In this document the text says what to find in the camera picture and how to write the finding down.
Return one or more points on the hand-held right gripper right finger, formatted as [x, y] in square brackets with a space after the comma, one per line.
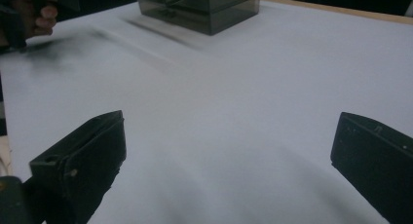
[373, 156]

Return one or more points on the smoky transparent plastic box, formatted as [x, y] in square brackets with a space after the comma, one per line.
[207, 9]

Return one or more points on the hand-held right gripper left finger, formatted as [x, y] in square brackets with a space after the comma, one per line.
[87, 152]

